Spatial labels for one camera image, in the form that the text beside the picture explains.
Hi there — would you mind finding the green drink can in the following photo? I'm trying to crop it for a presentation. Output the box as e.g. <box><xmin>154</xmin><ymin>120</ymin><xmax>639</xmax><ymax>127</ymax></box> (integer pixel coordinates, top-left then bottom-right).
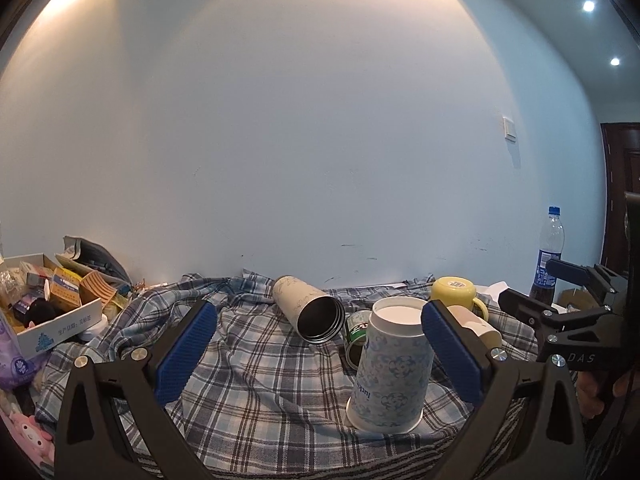
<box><xmin>343</xmin><ymin>310</ymin><xmax>372</xmax><ymax>367</ymax></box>

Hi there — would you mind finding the pink plush toy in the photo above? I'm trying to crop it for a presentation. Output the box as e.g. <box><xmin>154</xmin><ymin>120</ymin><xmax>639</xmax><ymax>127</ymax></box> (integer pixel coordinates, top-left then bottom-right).
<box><xmin>0</xmin><ymin>395</ymin><xmax>57</xmax><ymax>468</ymax></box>

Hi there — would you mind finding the cream steel thermos flask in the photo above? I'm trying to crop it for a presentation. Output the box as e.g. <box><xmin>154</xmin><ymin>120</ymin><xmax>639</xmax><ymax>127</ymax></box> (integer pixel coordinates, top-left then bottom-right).
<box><xmin>272</xmin><ymin>275</ymin><xmax>346</xmax><ymax>345</ymax></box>

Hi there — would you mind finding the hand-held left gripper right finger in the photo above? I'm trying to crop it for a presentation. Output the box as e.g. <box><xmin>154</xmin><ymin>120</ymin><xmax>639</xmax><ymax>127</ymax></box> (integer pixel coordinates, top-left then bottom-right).
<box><xmin>420</xmin><ymin>299</ymin><xmax>587</xmax><ymax>480</ymax></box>

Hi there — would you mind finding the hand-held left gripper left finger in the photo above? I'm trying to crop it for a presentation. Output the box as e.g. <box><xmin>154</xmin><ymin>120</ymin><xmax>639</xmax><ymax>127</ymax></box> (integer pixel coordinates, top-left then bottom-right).
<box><xmin>54</xmin><ymin>299</ymin><xmax>218</xmax><ymax>480</ymax></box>

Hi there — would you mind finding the orange medicine box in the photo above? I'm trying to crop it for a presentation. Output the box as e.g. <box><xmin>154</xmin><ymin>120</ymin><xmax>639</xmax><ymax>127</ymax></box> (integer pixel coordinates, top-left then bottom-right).
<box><xmin>50</xmin><ymin>267</ymin><xmax>83</xmax><ymax>309</ymax></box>

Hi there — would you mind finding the black plush toy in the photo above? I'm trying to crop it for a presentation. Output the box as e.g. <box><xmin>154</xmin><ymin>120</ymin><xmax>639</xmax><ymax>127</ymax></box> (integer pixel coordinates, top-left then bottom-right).
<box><xmin>24</xmin><ymin>299</ymin><xmax>57</xmax><ymax>325</ymax></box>

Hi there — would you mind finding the purple tissue packet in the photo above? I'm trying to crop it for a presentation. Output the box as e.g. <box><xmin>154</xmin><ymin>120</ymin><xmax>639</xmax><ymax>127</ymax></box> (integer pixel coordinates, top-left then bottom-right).
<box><xmin>0</xmin><ymin>310</ymin><xmax>45</xmax><ymax>392</ymax></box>

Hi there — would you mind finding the cola bottle with blue cap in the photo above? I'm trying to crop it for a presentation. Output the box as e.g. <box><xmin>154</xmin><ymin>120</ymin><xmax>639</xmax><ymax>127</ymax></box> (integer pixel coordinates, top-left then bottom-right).
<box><xmin>528</xmin><ymin>206</ymin><xmax>566</xmax><ymax>307</ymax></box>

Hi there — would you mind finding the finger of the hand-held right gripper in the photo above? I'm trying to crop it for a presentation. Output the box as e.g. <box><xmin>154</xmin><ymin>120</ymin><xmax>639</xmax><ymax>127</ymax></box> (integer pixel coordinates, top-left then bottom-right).
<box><xmin>545</xmin><ymin>258</ymin><xmax>627</xmax><ymax>311</ymax></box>
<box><xmin>498</xmin><ymin>287</ymin><xmax>627</xmax><ymax>373</ymax></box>

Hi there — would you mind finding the yellow mug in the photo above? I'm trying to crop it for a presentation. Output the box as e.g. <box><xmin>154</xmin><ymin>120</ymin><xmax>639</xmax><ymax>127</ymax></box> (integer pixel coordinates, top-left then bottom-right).
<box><xmin>431</xmin><ymin>275</ymin><xmax>490</xmax><ymax>321</ymax></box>

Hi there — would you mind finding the grey printed bag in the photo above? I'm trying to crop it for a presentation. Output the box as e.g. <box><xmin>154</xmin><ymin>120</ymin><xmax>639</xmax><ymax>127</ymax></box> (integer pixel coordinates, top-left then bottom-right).
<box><xmin>62</xmin><ymin>235</ymin><xmax>132</xmax><ymax>288</ymax></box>

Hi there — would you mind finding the beige cup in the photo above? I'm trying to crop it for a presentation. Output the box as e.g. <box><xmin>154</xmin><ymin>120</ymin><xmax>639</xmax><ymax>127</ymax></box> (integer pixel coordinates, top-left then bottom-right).
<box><xmin>446</xmin><ymin>305</ymin><xmax>503</xmax><ymax>351</ymax></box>

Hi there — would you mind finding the person's right hand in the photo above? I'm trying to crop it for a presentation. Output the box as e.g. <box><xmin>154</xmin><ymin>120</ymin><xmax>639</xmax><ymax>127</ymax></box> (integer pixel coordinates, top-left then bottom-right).
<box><xmin>574</xmin><ymin>369</ymin><xmax>640</xmax><ymax>418</ymax></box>

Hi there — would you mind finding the white cardboard box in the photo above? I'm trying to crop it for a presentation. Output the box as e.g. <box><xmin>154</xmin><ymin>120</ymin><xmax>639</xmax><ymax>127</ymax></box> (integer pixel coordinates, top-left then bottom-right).
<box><xmin>0</xmin><ymin>253</ymin><xmax>104</xmax><ymax>361</ymax></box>

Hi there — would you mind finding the blue plaid cloth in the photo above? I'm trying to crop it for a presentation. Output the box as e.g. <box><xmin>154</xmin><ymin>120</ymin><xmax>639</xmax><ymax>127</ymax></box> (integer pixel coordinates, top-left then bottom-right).
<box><xmin>31</xmin><ymin>269</ymin><xmax>551</xmax><ymax>476</ymax></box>

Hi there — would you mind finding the dark wooden door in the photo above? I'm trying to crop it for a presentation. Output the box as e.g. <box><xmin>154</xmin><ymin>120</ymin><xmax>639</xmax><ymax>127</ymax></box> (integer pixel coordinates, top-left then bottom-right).
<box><xmin>599</xmin><ymin>122</ymin><xmax>640</xmax><ymax>272</ymax></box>

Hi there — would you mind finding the blue patterned paper cup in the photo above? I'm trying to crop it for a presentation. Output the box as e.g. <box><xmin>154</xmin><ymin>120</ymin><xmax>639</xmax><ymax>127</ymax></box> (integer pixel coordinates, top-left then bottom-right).
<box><xmin>346</xmin><ymin>296</ymin><xmax>435</xmax><ymax>434</ymax></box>

